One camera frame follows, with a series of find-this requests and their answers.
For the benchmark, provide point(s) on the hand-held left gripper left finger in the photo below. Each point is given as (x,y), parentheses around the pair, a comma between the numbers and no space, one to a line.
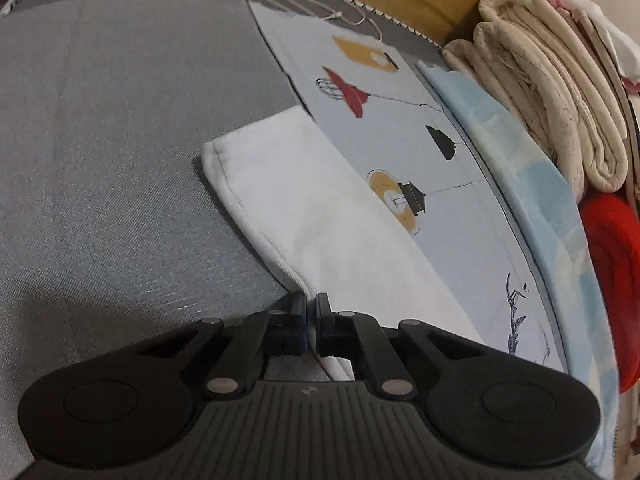
(300,327)

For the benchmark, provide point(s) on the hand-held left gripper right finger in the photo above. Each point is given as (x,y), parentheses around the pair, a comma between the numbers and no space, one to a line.
(322,327)

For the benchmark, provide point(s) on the white garment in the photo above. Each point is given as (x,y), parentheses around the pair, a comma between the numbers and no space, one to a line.
(320,210)

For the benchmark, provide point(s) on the deer printed bedsheet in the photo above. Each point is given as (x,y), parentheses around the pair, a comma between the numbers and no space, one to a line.
(450,220)

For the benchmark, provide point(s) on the light blue patterned sheet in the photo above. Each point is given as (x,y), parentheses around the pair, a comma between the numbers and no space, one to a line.
(545,210)

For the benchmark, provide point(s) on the red folded quilt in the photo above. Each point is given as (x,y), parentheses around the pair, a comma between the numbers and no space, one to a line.
(617,270)

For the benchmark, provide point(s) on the cream folded quilt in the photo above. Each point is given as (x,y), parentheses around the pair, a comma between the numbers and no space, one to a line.
(550,85)

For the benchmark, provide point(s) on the white crumpled cloth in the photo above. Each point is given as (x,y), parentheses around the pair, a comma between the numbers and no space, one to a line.
(607,25)

